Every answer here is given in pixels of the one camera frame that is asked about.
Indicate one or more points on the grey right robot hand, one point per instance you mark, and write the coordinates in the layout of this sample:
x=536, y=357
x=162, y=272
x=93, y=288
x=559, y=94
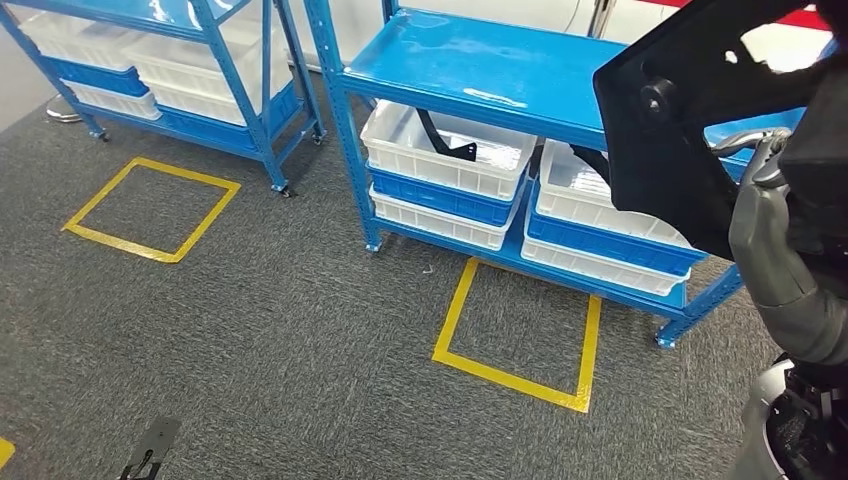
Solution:
x=762, y=232

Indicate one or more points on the black plastic plate part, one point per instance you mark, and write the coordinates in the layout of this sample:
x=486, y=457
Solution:
x=662, y=166

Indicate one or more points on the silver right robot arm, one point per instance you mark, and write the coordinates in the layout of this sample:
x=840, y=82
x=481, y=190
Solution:
x=808, y=331

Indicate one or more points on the black curved trim part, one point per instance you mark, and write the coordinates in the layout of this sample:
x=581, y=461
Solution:
x=464, y=154
x=593, y=162

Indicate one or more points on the blue metal shelf rack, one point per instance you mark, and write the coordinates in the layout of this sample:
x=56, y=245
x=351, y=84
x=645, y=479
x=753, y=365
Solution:
x=233, y=86
x=464, y=66

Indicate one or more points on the red barrier belt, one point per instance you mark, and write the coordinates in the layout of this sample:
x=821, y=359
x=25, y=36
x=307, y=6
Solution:
x=802, y=18

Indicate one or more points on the grey round floor base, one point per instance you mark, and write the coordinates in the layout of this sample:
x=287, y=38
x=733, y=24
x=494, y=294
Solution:
x=63, y=112

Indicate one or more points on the black robot bracket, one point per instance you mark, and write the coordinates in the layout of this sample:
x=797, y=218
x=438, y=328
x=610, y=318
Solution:
x=156, y=437

